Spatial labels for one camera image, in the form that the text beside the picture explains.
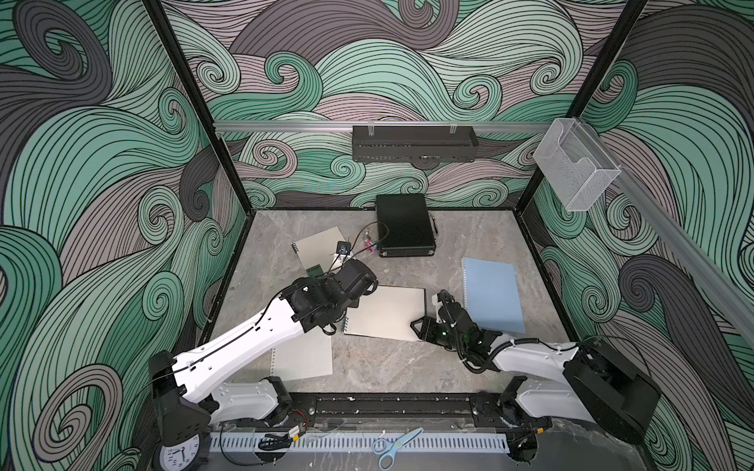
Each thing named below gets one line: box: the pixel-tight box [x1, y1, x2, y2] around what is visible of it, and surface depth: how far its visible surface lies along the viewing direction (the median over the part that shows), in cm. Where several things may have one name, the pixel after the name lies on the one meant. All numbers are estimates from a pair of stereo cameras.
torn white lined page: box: [270, 328, 333, 382], surface depth 84 cm
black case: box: [376, 193, 436, 259], surface depth 116 cm
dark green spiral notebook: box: [342, 285, 428, 343], surface depth 92 cm
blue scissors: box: [372, 426, 425, 471], surface depth 70 cm
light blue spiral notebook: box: [461, 257, 526, 335], surface depth 97 cm
